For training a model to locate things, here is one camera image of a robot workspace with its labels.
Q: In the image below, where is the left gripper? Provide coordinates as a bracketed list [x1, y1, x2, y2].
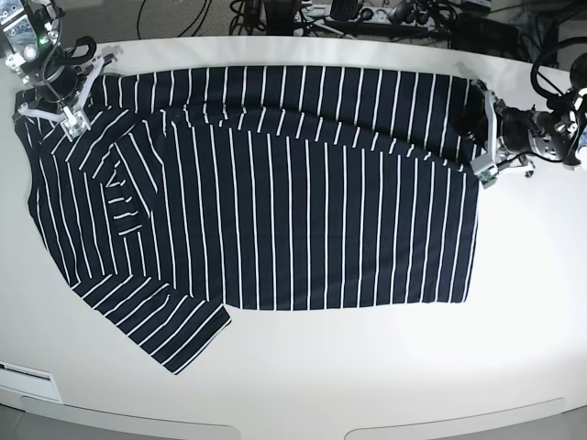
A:
[471, 80, 535, 172]

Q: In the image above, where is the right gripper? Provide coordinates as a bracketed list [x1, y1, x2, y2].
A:
[18, 46, 122, 124]

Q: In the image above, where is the navy white striped T-shirt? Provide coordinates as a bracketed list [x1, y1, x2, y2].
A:
[15, 66, 479, 374]

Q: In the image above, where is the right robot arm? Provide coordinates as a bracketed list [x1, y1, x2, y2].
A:
[1, 1, 116, 138]

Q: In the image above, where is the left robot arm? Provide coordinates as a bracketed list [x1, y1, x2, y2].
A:
[461, 49, 586, 187]

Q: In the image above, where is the black box on floor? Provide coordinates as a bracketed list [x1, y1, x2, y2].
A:
[450, 13, 519, 55]

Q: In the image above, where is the white power strip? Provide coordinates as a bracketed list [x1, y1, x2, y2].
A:
[294, 3, 434, 33]

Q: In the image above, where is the white paper label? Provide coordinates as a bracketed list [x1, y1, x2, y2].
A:
[0, 361, 62, 404]

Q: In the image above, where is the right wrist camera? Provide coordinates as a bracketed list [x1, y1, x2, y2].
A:
[60, 106, 91, 141]

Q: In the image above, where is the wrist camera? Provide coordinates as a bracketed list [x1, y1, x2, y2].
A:
[60, 106, 91, 141]
[471, 157, 499, 189]

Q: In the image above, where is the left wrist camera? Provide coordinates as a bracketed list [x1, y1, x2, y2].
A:
[471, 157, 499, 189]

